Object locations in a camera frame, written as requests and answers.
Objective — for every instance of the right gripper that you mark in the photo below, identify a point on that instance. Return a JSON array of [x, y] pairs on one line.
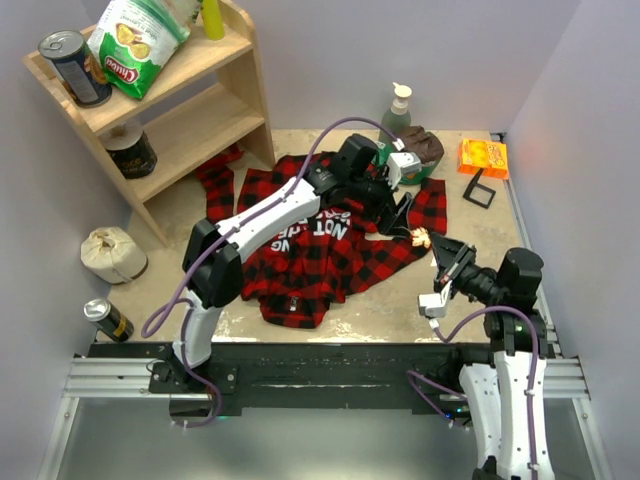
[[449, 252]]

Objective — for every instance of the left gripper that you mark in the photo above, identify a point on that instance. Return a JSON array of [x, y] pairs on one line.
[[398, 225]]

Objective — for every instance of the orange leaf brooch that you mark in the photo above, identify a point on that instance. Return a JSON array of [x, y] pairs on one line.
[[420, 237]]

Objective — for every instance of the red black plaid shirt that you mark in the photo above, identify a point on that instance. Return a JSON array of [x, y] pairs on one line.
[[298, 274]]

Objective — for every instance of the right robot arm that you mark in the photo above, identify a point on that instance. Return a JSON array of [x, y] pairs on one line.
[[504, 392]]

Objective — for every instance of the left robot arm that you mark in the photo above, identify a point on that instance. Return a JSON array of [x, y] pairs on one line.
[[216, 252]]

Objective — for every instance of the green pouch with brown top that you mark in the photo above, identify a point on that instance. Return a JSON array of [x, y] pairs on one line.
[[425, 144]]

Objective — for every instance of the green soap dispenser bottle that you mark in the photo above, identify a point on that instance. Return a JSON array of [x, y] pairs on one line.
[[397, 117]]

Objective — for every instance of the orange snack box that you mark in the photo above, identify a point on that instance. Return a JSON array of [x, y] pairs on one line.
[[489, 156]]

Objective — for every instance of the wooden shelf unit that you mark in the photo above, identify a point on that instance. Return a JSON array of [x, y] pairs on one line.
[[234, 109]]

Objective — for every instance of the yellow bottle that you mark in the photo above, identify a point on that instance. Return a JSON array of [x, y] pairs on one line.
[[212, 19]]

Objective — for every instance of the black paper-topped jar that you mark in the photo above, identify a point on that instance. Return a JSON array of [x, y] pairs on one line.
[[129, 148]]

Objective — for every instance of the white cloth sack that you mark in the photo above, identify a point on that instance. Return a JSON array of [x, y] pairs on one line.
[[113, 255]]

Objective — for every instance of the black gold drink can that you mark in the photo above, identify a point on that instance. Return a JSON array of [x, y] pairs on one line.
[[108, 319]]

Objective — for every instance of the green chips bag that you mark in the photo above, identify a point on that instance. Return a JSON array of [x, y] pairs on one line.
[[134, 39]]

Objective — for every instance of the blue tin can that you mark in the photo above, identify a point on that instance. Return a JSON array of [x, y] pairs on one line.
[[76, 67]]

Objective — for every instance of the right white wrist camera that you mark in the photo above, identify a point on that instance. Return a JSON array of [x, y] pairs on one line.
[[433, 306]]

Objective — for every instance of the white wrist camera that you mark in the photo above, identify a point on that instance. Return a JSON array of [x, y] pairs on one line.
[[433, 306], [402, 164]]

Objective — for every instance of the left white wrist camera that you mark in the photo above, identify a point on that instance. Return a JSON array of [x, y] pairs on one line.
[[402, 164]]

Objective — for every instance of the black square frame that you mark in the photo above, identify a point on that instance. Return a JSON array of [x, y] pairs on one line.
[[478, 193]]

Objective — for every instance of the aluminium rail frame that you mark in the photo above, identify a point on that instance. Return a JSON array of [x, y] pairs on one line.
[[318, 375]]

